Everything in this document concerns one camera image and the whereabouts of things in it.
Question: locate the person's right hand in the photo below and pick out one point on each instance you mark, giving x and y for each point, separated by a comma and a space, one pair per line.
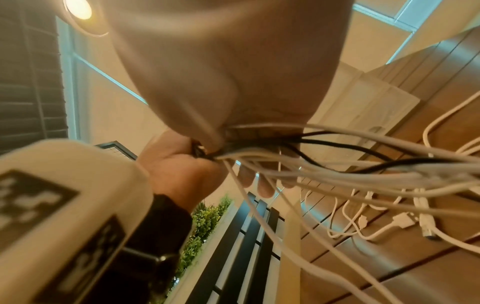
232, 59

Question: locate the round ceiling lamp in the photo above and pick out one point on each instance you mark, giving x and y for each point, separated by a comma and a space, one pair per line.
80, 9

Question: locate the black left wristband with markers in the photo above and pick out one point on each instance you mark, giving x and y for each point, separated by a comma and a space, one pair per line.
157, 231

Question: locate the dark slatted blind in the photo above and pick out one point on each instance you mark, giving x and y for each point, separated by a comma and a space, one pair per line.
26, 74

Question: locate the beige roller blind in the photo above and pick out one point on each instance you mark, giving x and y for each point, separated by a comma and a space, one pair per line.
105, 118

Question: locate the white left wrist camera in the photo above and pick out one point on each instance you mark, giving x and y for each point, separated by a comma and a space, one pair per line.
75, 166

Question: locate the white drawer organizer box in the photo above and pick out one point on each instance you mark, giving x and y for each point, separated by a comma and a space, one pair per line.
367, 101

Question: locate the person's left hand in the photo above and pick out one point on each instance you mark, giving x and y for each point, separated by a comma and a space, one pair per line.
176, 172

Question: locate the wooden slatted table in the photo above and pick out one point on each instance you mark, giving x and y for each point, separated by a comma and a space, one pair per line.
442, 74

